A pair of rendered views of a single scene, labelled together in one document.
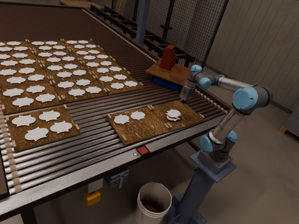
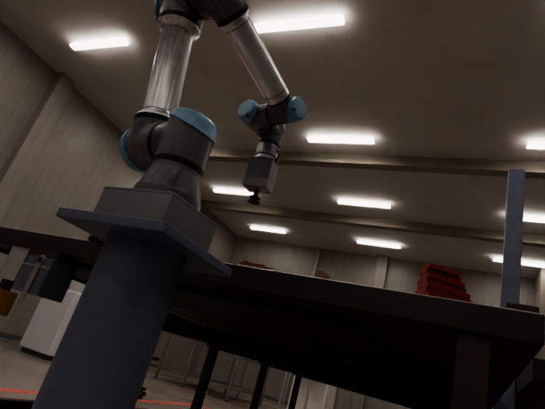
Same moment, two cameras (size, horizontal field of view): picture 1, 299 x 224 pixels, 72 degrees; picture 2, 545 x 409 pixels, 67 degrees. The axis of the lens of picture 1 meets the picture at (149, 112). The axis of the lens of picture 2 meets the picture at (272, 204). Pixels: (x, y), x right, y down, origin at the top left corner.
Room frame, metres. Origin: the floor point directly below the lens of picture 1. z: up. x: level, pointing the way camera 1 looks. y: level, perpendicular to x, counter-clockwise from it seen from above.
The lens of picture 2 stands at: (1.11, -1.47, 0.68)
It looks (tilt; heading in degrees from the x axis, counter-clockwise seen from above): 21 degrees up; 73
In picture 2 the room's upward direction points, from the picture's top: 16 degrees clockwise
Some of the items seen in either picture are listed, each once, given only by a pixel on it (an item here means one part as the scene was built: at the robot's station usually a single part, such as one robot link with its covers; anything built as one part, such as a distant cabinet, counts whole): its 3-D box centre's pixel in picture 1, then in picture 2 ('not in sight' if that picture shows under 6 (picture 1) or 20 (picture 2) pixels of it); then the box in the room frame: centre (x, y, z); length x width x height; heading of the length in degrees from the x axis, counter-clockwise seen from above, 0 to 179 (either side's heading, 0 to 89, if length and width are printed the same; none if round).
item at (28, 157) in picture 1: (141, 123); not in sight; (1.35, 0.04, 0.90); 1.95 x 0.05 x 0.05; 133
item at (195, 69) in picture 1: (195, 73); (272, 132); (1.40, -0.26, 1.43); 0.09 x 0.08 x 0.11; 32
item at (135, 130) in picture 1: (137, 123); not in sight; (1.30, 0.07, 0.93); 0.41 x 0.35 x 0.02; 130
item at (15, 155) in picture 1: (138, 120); not in sight; (1.39, 0.08, 0.90); 1.95 x 0.05 x 0.05; 133
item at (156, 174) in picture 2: (220, 150); (172, 185); (1.14, -0.57, 1.00); 0.15 x 0.15 x 0.10
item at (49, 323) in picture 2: not in sight; (71, 310); (0.65, 6.14, 0.75); 0.82 x 0.68 x 1.51; 45
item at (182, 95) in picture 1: (187, 90); (263, 175); (1.42, -0.24, 1.27); 0.10 x 0.09 x 0.16; 50
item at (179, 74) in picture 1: (172, 71); not in sight; (2.28, -0.16, 1.03); 0.50 x 0.50 x 0.02; 75
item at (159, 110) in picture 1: (176, 114); not in sight; (1.57, -0.25, 0.93); 0.41 x 0.35 x 0.02; 131
